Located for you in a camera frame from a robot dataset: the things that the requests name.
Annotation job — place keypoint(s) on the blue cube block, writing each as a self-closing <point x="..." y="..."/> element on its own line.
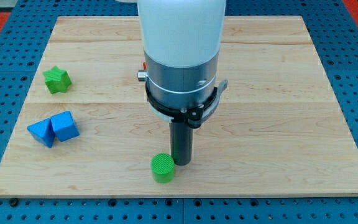
<point x="64" y="126"/>

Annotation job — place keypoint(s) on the green star block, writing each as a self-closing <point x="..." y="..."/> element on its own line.
<point x="57" y="80"/>

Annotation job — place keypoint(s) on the green cylinder block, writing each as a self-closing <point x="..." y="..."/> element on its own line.
<point x="163" y="168"/>

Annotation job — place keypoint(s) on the light wooden board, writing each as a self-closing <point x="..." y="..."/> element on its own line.
<point x="278" y="131"/>

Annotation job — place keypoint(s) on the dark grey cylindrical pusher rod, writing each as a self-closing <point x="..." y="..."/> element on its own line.
<point x="181" y="142"/>

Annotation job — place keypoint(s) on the blue triangular prism block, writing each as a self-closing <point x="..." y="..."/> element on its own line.
<point x="43" y="132"/>

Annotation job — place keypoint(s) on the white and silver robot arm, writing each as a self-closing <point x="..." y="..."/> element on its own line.
<point x="181" y="41"/>

